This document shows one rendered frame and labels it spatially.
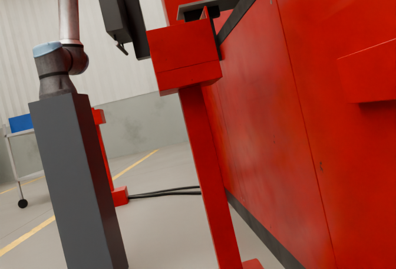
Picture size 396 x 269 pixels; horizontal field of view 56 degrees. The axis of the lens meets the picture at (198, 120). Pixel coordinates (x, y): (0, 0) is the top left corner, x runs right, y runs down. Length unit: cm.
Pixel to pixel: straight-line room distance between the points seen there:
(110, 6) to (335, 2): 211
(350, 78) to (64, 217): 125
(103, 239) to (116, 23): 150
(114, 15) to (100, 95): 650
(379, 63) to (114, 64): 857
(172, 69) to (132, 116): 791
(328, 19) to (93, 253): 125
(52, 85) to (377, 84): 127
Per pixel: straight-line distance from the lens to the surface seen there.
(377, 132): 59
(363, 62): 54
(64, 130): 152
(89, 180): 151
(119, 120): 889
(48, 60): 159
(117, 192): 311
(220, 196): 101
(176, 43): 92
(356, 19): 58
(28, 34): 985
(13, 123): 464
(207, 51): 93
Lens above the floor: 59
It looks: 1 degrees down
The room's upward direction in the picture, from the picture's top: 13 degrees counter-clockwise
